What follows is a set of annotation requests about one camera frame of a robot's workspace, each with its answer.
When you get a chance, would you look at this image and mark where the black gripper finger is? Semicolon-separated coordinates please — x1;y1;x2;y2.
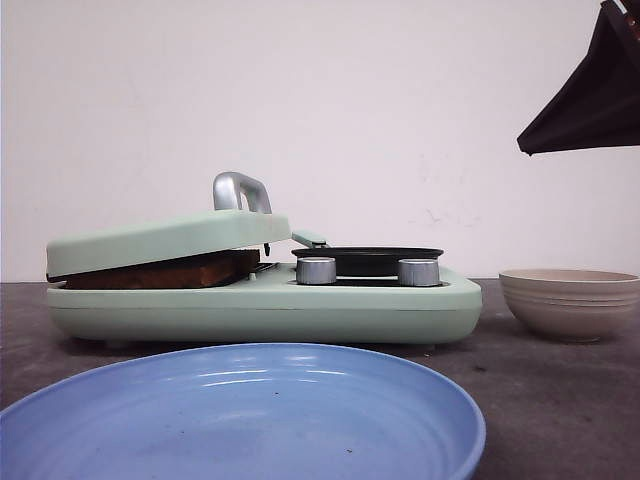
517;1;639;155

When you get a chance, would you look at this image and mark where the mint green sandwich maker lid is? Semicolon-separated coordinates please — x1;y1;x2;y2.
46;172;291;282

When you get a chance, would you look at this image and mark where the white bread slice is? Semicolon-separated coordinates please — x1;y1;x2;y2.
60;249;260;290

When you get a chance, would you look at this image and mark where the mint green breakfast maker base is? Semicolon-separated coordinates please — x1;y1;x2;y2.
47;264;482;344

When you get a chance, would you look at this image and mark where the beige ribbed bowl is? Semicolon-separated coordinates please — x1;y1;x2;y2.
499;268;639;342

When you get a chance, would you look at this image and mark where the right silver control knob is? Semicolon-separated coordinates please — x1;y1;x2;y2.
398;258;440;287

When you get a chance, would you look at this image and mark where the silver control knob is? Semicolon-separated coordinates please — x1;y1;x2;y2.
296;257;337;285
398;258;440;287

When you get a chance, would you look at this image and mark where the left silver control knob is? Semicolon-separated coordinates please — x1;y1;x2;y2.
296;257;337;285

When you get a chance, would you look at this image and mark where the blue plate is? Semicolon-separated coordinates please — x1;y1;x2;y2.
1;343;486;479

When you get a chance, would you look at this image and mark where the black frying pan green handle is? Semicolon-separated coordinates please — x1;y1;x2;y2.
291;230;444;277

